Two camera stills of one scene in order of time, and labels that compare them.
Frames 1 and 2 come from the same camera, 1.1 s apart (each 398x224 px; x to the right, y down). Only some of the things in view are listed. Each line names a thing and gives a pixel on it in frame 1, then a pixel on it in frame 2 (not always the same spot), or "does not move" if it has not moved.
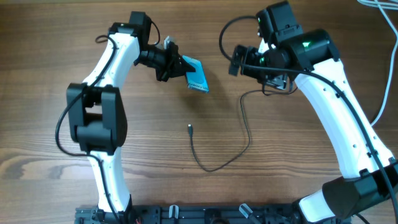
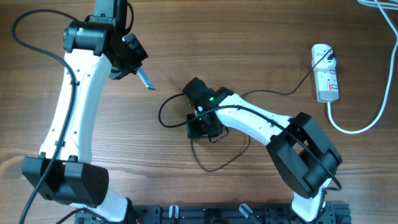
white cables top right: (389, 4) does not move
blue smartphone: (196, 79) -> (145, 78)
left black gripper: (172, 68) -> (140, 55)
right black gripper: (250, 55) -> (193, 130)
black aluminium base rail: (204, 214) does not move
